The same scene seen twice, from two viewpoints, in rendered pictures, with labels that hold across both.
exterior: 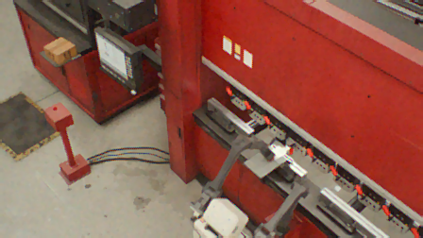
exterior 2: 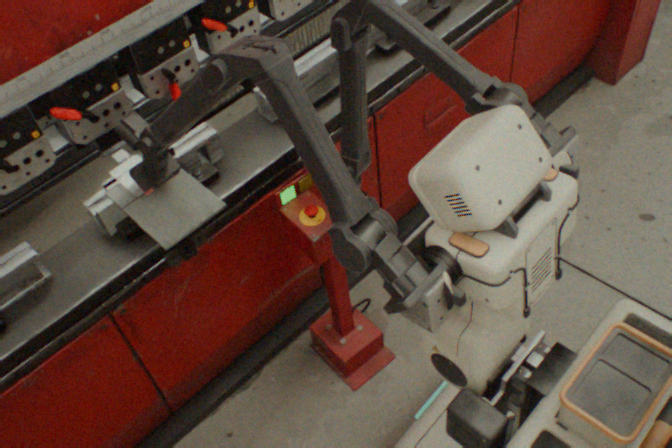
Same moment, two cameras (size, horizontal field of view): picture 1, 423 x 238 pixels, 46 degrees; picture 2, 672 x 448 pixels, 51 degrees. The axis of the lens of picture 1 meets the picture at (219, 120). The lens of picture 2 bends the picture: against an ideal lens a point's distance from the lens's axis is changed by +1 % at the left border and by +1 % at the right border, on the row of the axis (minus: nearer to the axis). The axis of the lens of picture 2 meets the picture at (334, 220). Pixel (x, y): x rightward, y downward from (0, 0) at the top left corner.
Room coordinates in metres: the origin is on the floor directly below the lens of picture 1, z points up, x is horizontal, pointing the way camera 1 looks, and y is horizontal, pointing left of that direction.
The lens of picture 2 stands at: (1.92, 0.83, 2.23)
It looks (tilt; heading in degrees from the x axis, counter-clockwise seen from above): 50 degrees down; 274
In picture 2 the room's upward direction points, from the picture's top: 9 degrees counter-clockwise
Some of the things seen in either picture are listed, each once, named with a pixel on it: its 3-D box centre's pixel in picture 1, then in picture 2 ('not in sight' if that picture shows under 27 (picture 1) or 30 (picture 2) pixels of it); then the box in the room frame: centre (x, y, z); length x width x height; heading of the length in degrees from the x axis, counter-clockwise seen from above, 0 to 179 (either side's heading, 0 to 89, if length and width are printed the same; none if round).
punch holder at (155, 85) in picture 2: (301, 140); (157, 53); (2.37, -0.56, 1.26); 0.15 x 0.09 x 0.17; 41
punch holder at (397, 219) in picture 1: (400, 215); not in sight; (1.76, -1.09, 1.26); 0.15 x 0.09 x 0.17; 41
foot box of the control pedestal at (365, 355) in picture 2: not in sight; (351, 342); (2.01, -0.43, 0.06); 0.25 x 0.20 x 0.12; 127
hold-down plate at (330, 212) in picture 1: (335, 216); (322, 91); (2.01, -0.80, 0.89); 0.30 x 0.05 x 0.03; 41
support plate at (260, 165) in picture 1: (264, 161); (164, 199); (2.40, -0.34, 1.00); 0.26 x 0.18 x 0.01; 131
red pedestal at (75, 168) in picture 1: (66, 143); not in sight; (3.10, 1.37, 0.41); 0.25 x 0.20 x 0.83; 131
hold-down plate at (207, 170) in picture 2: (277, 168); (169, 200); (2.43, -0.43, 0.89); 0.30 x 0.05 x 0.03; 41
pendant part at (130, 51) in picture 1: (121, 58); not in sight; (3.04, 0.74, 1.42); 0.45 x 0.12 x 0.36; 46
